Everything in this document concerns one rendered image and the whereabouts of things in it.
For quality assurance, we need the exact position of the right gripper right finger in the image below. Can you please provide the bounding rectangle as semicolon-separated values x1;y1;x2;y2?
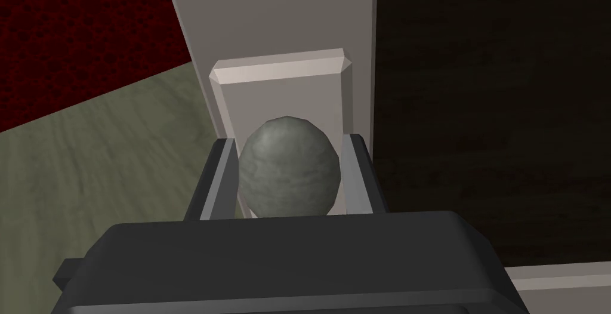
340;133;390;216

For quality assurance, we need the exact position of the grey round door knob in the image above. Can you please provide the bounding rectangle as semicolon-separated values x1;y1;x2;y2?
208;48;354;220

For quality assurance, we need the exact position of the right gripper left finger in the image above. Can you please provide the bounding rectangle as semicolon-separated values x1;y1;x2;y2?
183;137;239;222

